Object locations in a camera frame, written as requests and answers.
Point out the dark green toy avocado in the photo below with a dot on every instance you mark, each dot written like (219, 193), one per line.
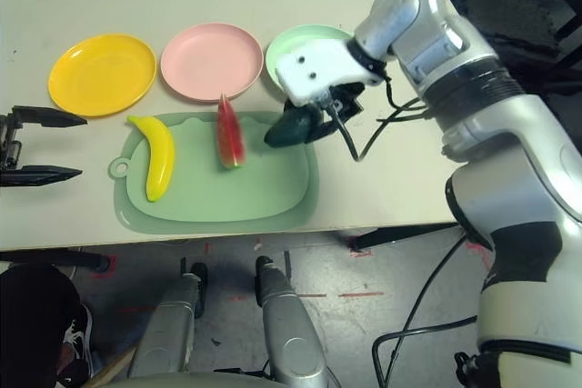
(291, 129)

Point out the silver right robot leg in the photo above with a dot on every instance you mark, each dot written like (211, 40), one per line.
(286, 329)

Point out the pink plastic plate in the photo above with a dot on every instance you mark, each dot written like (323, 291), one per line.
(209, 61)

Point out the dark foam floor mat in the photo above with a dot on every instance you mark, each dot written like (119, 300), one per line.
(500, 11)

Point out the grey robot torso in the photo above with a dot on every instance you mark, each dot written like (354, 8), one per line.
(191, 381)

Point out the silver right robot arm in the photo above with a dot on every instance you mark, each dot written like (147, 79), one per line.
(500, 133)

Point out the yellow toy banana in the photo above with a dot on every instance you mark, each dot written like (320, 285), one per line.
(159, 161)

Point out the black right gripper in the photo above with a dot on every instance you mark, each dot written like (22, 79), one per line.
(348, 102)

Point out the mint green plastic plate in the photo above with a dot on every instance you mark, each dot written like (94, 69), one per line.
(279, 49)

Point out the green cutting board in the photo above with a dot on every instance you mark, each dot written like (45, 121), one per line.
(218, 197)

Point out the yellow plastic plate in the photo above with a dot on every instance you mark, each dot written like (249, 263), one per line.
(100, 74)

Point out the wooden stick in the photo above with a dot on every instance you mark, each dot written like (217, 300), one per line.
(111, 365)

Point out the silver robot leg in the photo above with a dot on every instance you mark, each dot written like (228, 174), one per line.
(286, 329)
(168, 324)

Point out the silver left robot leg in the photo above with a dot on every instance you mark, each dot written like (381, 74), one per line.
(168, 324)

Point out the black table leg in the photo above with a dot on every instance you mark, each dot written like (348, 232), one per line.
(91, 261)
(400, 233)

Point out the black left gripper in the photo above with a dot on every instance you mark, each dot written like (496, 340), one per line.
(9, 142)

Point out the toy watermelon slice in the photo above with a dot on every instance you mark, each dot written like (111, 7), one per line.
(229, 142)

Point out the black and white sneaker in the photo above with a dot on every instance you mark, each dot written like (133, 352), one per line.
(75, 351)

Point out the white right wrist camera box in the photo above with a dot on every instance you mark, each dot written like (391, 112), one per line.
(318, 70)

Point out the bystander leg in black trousers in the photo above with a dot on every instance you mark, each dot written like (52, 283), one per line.
(27, 324)

